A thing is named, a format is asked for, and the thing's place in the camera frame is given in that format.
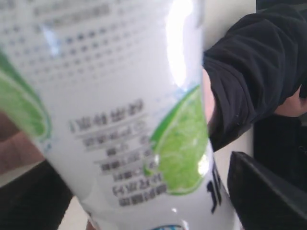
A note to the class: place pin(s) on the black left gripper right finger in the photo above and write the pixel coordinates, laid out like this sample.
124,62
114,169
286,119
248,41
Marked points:
263,200

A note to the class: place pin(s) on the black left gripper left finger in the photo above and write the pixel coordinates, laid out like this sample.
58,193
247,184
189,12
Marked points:
36,200

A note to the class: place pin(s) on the lime label clear bottle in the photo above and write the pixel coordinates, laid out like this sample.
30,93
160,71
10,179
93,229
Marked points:
110,91

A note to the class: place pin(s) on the black sleeved forearm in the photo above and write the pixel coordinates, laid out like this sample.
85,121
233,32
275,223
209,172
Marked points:
259,62

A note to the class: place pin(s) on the person's open hand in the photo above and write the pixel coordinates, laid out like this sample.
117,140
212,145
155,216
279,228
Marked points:
16,150

